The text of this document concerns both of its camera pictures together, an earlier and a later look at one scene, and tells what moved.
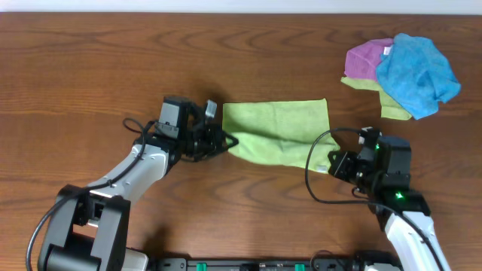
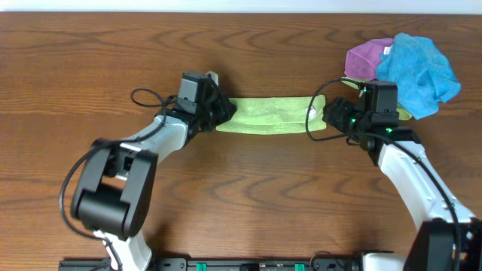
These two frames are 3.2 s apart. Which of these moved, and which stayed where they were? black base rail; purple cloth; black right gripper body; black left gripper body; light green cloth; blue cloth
Moved: black left gripper body; black right gripper body; light green cloth
Stayed: purple cloth; black base rail; blue cloth
